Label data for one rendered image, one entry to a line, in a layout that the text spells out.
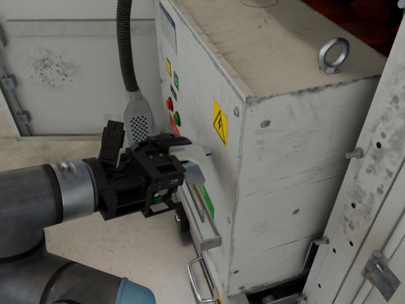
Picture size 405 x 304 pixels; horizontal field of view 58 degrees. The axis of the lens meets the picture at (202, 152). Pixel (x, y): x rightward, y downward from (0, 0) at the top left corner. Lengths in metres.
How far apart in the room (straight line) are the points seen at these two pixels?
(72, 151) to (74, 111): 1.36
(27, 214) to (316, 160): 0.38
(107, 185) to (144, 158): 0.06
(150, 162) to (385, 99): 0.29
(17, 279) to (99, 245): 0.51
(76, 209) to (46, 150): 2.21
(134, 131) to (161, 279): 0.36
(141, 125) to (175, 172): 0.47
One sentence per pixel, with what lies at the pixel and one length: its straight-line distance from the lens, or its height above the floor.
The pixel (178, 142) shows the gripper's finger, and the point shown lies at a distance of 0.55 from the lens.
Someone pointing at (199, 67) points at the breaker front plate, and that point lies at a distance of 0.58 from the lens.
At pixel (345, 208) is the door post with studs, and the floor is 1.21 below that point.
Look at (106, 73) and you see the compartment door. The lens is 1.14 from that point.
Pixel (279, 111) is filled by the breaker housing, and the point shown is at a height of 1.36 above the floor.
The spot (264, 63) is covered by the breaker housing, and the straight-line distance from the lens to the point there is 0.50.
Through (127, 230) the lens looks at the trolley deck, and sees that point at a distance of 0.98.
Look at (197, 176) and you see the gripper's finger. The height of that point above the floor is 1.22.
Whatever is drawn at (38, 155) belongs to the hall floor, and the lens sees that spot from 2.65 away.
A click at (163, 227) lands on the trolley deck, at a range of 0.97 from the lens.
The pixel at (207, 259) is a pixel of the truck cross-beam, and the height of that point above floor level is 0.93.
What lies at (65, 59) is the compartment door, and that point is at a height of 1.12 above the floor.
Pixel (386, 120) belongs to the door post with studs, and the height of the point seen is 1.37.
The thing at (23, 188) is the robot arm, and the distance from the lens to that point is 0.45.
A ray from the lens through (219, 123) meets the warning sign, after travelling 0.53.
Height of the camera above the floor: 1.62
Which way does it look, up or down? 42 degrees down
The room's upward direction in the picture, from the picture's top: straight up
